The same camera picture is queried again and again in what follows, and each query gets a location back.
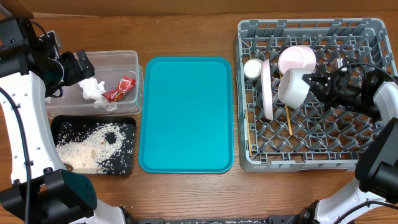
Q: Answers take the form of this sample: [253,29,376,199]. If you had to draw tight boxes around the white napkin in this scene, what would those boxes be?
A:
[78,77,117,112]

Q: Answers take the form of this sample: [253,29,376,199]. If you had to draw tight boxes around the grey bowl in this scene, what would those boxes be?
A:
[278,68,311,109]

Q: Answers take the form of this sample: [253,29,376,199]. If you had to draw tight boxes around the small pink bowl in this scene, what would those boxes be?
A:
[277,45,317,75]

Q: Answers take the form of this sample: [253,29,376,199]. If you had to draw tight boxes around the red foil snack wrapper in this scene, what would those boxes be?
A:
[102,76,136,103]

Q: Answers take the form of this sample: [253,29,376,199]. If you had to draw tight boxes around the large white plate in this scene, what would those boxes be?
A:
[261,59,274,121]

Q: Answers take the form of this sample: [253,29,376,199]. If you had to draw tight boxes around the cream ceramic cup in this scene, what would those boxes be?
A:
[243,58,263,81]

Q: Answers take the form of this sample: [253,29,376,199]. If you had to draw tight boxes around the rice and food scraps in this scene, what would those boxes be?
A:
[55,122,135,175]

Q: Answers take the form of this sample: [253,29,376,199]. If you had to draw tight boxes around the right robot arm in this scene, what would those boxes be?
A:
[289,62,397,223]

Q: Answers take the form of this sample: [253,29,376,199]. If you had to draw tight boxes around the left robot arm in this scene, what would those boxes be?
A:
[1,17,134,223]

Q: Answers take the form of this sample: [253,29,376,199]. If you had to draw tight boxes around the grey dishwasher rack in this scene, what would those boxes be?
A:
[235,18,397,172]

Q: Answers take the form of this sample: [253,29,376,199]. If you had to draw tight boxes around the clear plastic storage bin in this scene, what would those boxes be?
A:
[46,50,144,119]

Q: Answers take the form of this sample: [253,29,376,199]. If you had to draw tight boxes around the black plastic tray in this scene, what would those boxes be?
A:
[49,115,137,175]

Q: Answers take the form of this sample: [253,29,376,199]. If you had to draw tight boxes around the teal serving tray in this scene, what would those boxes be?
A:
[138,57,234,174]

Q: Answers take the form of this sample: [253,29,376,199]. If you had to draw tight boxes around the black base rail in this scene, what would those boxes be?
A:
[127,215,305,224]

